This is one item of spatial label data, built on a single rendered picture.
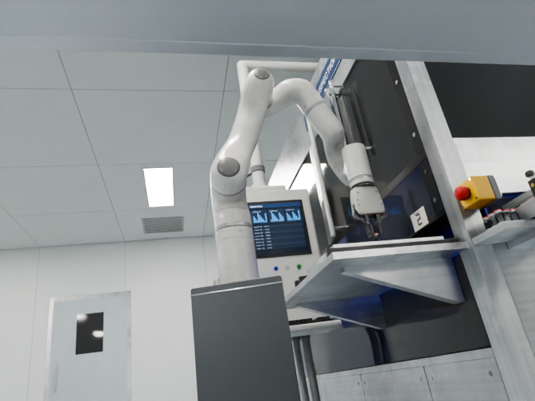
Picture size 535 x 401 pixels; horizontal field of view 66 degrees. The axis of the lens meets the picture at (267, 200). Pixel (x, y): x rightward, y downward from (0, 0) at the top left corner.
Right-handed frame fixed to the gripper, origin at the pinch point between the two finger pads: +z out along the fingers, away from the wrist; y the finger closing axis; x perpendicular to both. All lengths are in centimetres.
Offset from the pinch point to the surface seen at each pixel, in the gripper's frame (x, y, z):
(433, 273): 12.6, -8.0, 18.6
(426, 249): 21.1, -2.3, 13.8
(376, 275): 12.7, 9.5, 17.7
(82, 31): 95, 69, 16
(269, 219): -78, 15, -37
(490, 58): 93, 34, 16
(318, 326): -56, 7, 22
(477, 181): 31.7, -16.3, -0.7
